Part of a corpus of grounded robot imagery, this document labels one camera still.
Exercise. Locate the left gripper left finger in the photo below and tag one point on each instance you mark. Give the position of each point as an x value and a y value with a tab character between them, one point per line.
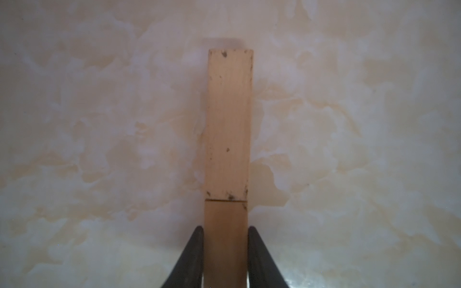
188	270

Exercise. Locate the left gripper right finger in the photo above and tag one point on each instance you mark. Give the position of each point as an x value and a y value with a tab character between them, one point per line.
262	270

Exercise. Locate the natural wood block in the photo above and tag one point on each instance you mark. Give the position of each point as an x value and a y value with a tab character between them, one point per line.
225	244
228	124

